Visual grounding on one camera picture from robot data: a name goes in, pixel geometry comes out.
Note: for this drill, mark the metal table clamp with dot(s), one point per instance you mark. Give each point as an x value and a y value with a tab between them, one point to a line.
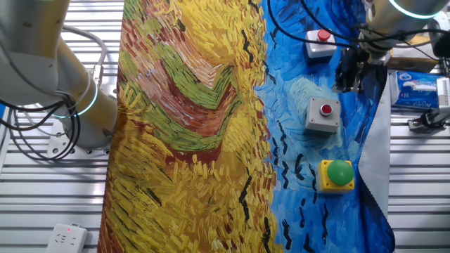
429	121

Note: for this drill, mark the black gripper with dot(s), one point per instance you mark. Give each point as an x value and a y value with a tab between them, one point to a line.
353	61

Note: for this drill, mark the Van Gogh painting tablecloth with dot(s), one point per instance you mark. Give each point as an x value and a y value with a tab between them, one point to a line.
193	140

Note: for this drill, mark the yellow box green mushroom button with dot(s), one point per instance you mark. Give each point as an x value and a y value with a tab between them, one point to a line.
339	172

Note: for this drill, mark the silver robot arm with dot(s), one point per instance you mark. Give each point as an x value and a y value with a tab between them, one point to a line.
35	52

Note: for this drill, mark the black keyboard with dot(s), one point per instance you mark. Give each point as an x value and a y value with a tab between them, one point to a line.
446	66

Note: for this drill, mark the white ribbed plastic item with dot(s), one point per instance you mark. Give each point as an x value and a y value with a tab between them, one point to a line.
443	91

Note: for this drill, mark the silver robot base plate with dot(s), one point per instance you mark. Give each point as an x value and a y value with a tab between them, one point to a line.
56	147

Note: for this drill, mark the white power strip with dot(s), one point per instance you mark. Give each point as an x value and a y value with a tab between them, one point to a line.
65	240

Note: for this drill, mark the grey box red button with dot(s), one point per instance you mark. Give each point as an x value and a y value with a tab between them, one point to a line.
314	119

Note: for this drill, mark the blue tissue pack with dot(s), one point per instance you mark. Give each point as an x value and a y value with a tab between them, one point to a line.
415	91

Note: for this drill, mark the white box red mushroom button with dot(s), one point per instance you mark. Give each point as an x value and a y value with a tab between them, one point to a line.
318	51

